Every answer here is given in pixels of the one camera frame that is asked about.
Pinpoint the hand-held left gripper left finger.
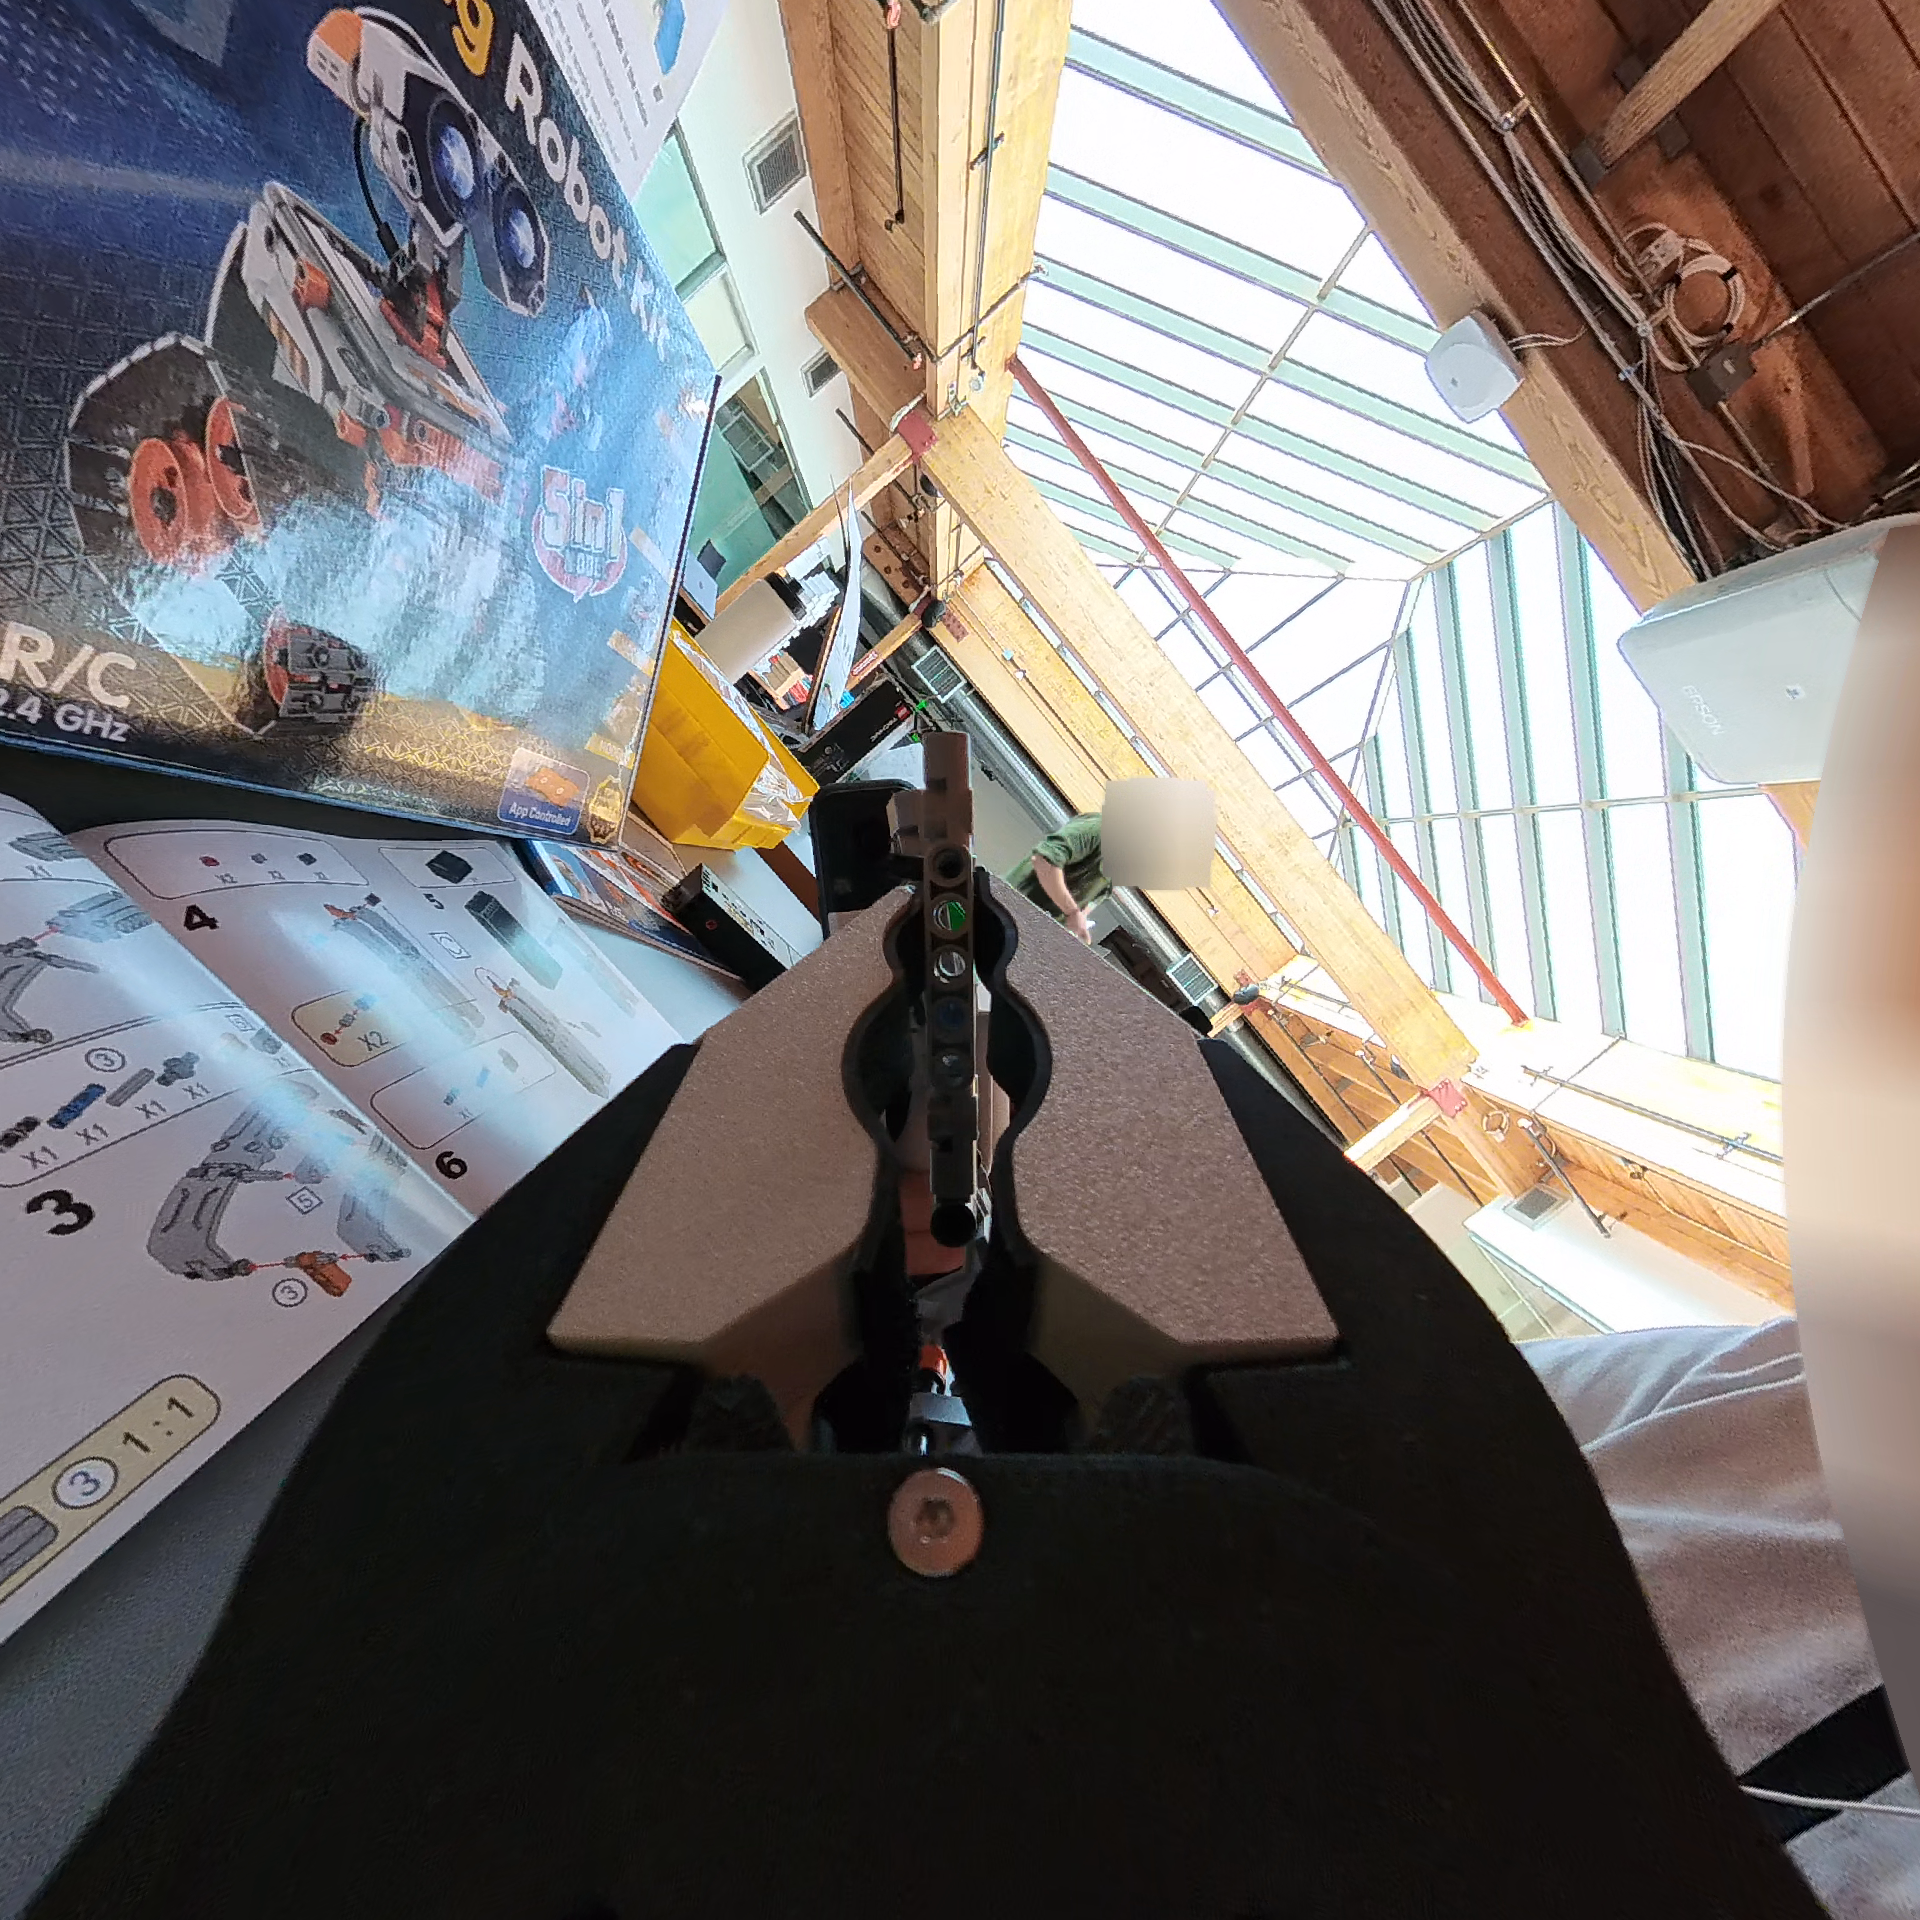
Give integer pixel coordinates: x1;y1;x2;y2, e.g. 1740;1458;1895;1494
547;885;914;1433

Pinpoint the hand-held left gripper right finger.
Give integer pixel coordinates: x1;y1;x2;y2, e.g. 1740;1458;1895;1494
978;877;1341;1404

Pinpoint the grey toy beam arm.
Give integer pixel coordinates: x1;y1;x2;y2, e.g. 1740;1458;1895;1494
884;731;994;1456

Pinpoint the grey desk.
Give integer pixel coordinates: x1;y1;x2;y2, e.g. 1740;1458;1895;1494
0;742;840;1920

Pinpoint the clear plastic bag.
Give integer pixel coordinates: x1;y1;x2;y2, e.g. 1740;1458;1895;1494
703;704;818;842

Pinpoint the black carton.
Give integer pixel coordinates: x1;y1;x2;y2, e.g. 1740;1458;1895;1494
803;681;923;776

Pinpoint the small black box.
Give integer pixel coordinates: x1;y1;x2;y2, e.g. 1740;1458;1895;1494
660;861;818;977

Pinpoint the yellow plastic bin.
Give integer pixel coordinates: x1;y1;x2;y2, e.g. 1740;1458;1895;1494
631;621;818;856

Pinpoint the white paper roll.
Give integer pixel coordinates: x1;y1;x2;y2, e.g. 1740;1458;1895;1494
696;576;818;683

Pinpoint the large wooden ceiling beam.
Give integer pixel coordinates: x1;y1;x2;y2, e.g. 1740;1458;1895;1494
780;0;1479;1114

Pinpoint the wooden window sill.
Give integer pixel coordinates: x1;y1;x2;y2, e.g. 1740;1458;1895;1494
1246;977;1794;1315

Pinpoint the white instruction booklet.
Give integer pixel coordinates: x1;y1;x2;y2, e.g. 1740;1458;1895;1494
0;795;707;1643

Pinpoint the person's white shirt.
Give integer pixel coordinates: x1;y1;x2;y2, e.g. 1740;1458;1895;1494
1522;1317;1920;1920

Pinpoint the glass skylight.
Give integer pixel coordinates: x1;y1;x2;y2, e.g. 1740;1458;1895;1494
997;0;1800;1082

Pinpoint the large blue toy box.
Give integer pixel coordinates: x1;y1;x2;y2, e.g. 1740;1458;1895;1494
0;0;724;849

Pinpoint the white projector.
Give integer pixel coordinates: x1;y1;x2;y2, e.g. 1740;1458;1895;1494
1616;516;1920;789

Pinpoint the white sensor box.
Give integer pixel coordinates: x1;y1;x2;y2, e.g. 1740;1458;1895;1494
1421;310;1530;425

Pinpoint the black strap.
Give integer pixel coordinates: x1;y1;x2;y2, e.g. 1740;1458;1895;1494
1740;1746;1906;1840

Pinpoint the white cable coil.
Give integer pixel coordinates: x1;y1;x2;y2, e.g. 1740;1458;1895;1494
1627;224;1748;354

